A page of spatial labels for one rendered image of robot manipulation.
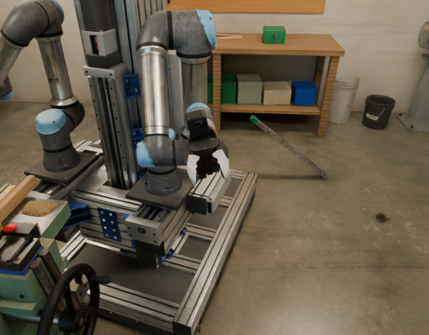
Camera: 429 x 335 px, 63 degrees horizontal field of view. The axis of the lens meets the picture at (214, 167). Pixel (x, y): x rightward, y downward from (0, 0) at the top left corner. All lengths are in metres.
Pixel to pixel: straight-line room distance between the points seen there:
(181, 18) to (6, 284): 0.86
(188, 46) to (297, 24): 2.85
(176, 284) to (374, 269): 1.20
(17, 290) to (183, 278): 0.99
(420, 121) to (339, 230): 2.00
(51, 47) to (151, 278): 1.15
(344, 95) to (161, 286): 2.76
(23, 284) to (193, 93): 0.74
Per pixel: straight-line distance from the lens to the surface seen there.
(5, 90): 1.76
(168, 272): 1.89
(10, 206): 1.31
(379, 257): 2.45
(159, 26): 1.12
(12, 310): 1.07
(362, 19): 4.04
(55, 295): 0.93
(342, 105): 3.91
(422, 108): 4.15
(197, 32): 1.12
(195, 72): 1.17
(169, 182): 1.34
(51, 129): 1.54
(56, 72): 1.61
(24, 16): 1.46
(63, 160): 1.60
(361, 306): 2.16
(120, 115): 1.43
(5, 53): 1.53
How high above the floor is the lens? 1.64
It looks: 33 degrees down
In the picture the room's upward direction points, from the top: straight up
